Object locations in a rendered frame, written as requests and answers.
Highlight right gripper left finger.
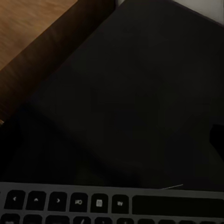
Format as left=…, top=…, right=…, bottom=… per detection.
left=0, top=124, right=24, bottom=180

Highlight keyboard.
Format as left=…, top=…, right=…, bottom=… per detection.
left=0, top=182, right=224, bottom=224

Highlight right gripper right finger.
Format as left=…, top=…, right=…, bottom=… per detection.
left=209, top=124, right=224, bottom=162

